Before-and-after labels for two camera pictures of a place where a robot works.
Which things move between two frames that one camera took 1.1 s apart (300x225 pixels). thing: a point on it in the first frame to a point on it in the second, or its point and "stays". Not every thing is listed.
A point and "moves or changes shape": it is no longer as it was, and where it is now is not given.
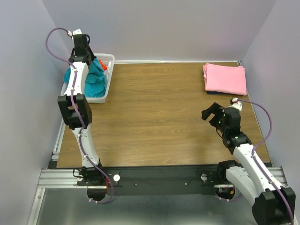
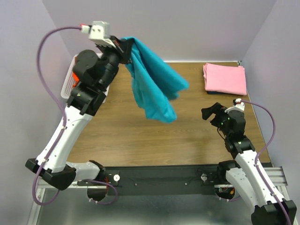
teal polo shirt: [95, 82] moves or changes shape
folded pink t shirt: [225, 79] stays
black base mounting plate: [156, 180] stays
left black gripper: [92, 57] to [123, 48]
